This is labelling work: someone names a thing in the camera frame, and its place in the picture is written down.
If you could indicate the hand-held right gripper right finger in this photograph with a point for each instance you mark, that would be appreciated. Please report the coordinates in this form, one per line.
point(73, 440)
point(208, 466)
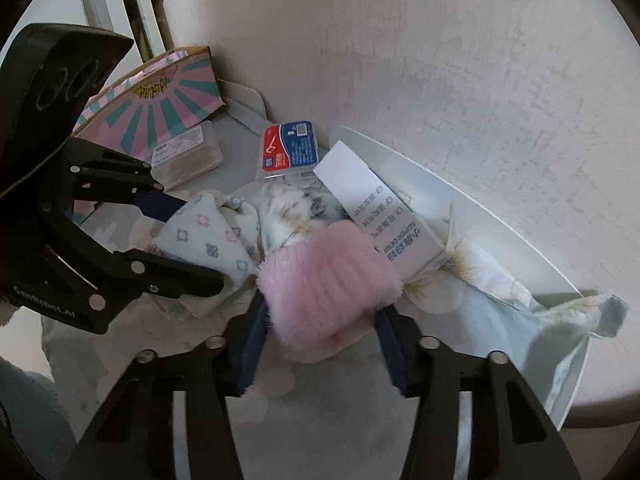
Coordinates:
point(391, 355)

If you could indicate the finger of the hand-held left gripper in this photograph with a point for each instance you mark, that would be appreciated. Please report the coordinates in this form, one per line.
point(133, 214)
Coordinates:
point(160, 205)
point(190, 280)

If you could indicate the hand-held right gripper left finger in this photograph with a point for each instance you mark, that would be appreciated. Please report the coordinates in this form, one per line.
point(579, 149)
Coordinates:
point(252, 345)

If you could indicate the white clover-print sock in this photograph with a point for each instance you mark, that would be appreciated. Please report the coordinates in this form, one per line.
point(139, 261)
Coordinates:
point(205, 235)

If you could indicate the pink fuzzy sock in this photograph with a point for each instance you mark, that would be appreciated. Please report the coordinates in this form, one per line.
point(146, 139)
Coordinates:
point(325, 285)

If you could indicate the clear plastic swab box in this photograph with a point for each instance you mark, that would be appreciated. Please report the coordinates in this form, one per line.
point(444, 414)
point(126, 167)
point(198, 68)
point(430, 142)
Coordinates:
point(187, 155)

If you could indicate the pink striped cardboard box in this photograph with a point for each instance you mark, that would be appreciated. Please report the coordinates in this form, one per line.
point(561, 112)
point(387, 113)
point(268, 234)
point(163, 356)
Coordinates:
point(160, 95)

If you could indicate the white door with window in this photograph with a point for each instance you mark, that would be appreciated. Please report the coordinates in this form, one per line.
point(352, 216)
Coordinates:
point(65, 0)

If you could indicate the white floral fabric piece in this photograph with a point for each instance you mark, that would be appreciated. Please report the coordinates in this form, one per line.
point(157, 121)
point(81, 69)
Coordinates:
point(292, 207)

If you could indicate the white plastic panel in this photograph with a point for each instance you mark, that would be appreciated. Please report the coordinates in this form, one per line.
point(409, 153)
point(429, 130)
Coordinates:
point(242, 102)

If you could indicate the white and blue carton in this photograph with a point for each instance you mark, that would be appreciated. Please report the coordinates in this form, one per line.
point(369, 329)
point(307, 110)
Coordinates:
point(385, 215)

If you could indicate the red and blue packet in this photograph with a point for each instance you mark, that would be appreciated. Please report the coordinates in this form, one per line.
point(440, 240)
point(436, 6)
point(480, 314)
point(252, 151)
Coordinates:
point(292, 147)

